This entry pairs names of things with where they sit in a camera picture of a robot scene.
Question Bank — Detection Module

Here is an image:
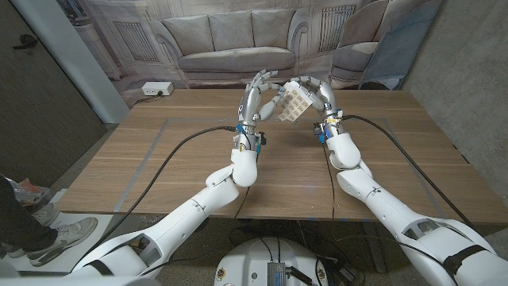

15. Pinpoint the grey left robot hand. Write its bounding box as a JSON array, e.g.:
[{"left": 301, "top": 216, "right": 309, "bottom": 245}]
[{"left": 232, "top": 69, "right": 287, "bottom": 153}]

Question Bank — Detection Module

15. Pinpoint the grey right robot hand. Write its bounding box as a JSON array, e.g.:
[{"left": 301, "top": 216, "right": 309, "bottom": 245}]
[{"left": 291, "top": 75, "right": 344, "bottom": 145}]

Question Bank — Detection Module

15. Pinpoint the postage stamp sheet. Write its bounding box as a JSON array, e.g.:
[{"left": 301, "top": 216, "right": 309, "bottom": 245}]
[{"left": 276, "top": 81, "right": 314, "bottom": 124}]

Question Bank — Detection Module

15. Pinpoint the black rounded object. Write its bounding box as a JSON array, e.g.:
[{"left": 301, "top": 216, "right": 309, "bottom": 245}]
[{"left": 359, "top": 81, "right": 392, "bottom": 91}]

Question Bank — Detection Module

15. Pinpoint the printed sofa room backdrop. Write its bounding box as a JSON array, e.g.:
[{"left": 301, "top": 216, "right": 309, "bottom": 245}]
[{"left": 55, "top": 0, "right": 444, "bottom": 109}]

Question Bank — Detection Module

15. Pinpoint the white power strip box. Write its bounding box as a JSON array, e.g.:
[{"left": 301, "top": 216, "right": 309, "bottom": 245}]
[{"left": 141, "top": 81, "right": 175, "bottom": 97}]

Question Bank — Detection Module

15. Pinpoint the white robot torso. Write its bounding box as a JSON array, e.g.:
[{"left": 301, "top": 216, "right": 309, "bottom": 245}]
[{"left": 214, "top": 237, "right": 330, "bottom": 286}]

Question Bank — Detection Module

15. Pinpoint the grey table leg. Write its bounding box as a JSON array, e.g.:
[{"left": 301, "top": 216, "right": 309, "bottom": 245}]
[{"left": 363, "top": 220, "right": 388, "bottom": 274}]

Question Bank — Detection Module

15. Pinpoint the silver finned box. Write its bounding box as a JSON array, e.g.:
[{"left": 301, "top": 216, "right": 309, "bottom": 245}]
[{"left": 266, "top": 261, "right": 287, "bottom": 286}]

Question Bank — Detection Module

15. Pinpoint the black power adapter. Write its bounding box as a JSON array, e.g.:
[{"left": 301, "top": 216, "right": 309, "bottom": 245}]
[{"left": 337, "top": 265, "right": 358, "bottom": 284}]

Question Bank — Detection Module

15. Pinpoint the dark wooden door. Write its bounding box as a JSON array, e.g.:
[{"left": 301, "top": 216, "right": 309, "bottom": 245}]
[{"left": 0, "top": 0, "right": 108, "bottom": 187}]

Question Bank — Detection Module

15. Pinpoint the grey white sneaker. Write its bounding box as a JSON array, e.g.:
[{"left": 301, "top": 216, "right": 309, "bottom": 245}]
[
  {"left": 31, "top": 202, "right": 60, "bottom": 227},
  {"left": 26, "top": 216, "right": 99, "bottom": 268}
]

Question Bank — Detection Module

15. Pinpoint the person's black trouser leg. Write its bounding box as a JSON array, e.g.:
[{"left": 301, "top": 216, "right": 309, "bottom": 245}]
[{"left": 0, "top": 174, "right": 59, "bottom": 253}]

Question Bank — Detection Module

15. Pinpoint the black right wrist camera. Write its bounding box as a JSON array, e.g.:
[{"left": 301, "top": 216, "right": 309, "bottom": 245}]
[{"left": 312, "top": 122, "right": 327, "bottom": 145}]

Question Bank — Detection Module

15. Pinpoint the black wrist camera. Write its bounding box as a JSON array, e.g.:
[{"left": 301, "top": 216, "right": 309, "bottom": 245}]
[
  {"left": 312, "top": 122, "right": 327, "bottom": 145},
  {"left": 253, "top": 132, "right": 267, "bottom": 156}
]

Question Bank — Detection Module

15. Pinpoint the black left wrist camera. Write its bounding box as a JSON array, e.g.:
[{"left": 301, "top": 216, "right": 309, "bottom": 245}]
[{"left": 253, "top": 132, "right": 267, "bottom": 156}]

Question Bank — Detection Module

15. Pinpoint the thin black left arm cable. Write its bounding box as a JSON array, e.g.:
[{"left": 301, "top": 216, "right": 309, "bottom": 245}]
[{"left": 140, "top": 186, "right": 251, "bottom": 277}]

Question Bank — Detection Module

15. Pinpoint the black power strip cord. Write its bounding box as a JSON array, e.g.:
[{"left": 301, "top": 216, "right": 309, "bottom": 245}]
[{"left": 134, "top": 91, "right": 164, "bottom": 106}]

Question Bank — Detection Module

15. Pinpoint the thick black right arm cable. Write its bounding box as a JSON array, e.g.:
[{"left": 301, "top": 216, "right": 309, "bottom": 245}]
[{"left": 341, "top": 114, "right": 473, "bottom": 227}]

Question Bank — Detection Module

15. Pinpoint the black cable connector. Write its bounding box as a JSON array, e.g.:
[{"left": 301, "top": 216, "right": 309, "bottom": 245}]
[{"left": 285, "top": 265, "right": 314, "bottom": 286}]

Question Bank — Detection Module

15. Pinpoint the black door handle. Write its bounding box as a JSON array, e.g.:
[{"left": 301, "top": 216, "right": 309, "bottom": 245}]
[{"left": 11, "top": 34, "right": 40, "bottom": 51}]

